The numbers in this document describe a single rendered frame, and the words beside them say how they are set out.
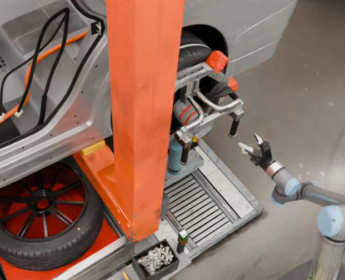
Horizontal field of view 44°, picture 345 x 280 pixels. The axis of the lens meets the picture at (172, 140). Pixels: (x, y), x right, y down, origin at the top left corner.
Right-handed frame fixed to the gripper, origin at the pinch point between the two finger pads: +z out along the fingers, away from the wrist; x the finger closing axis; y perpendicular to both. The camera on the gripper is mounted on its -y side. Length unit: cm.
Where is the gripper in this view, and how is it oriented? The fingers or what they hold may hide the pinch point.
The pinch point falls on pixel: (246, 138)
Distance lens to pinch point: 233.6
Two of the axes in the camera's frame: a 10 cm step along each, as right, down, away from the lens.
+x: 8.1, -4.2, 4.0
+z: -5.8, -6.7, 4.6
